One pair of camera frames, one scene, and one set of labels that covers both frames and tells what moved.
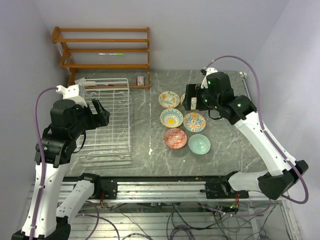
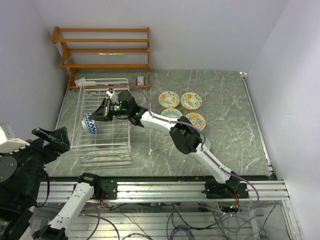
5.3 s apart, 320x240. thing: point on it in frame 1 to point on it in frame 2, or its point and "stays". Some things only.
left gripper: [102, 118] to [58, 139]
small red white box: [140, 81] stays
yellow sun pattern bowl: [171, 117] stays
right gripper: [192, 91] to [104, 113]
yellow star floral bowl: [169, 99] stays
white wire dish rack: [113, 140] stays
